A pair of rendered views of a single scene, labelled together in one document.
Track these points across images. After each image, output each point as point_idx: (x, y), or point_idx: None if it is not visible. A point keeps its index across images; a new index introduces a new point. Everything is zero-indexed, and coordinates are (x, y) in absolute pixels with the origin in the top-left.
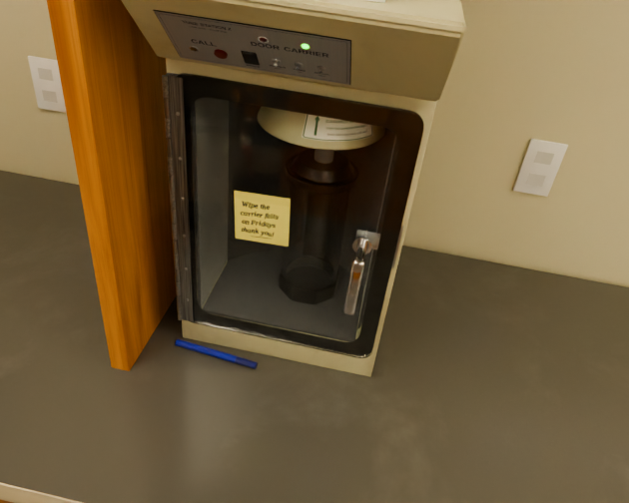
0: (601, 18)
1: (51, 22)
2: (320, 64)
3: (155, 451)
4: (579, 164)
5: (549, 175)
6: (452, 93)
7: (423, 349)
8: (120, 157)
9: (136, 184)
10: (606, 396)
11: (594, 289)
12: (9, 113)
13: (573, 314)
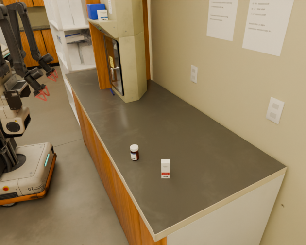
0: (197, 30)
1: (89, 26)
2: (103, 31)
3: (89, 96)
4: (201, 74)
5: (195, 76)
6: (178, 51)
7: (141, 104)
8: (100, 48)
9: (105, 55)
10: (157, 123)
11: (200, 114)
12: None
13: (182, 114)
